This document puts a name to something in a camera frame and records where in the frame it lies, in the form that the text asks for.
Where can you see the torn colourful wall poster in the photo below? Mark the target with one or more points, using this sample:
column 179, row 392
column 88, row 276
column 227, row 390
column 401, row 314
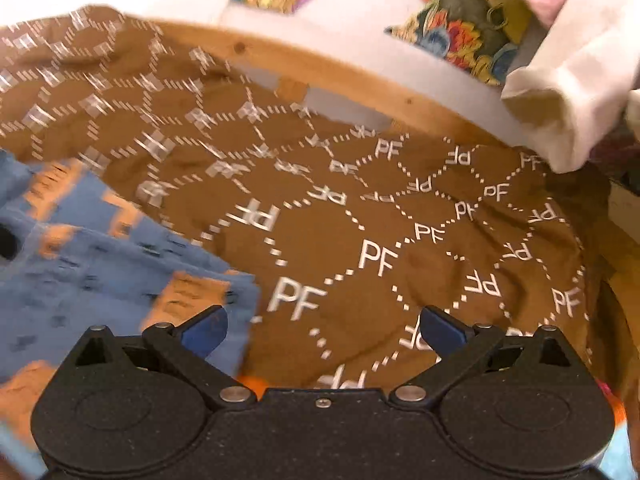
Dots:
column 460, row 20

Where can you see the brown patterned blanket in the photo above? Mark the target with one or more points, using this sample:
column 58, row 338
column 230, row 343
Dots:
column 325, row 240

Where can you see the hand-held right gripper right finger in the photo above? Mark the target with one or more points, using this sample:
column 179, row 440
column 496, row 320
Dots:
column 442, row 330

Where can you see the white hanging garment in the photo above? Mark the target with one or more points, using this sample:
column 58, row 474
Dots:
column 580, row 70

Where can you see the blue car print pants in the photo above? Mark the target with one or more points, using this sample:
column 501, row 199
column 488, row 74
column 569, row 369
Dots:
column 100, row 270

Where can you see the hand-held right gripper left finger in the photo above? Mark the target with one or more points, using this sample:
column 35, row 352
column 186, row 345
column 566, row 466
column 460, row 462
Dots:
column 202, row 332

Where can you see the colourful patchwork bed sheet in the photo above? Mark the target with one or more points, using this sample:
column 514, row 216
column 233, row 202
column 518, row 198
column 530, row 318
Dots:
column 15, row 452

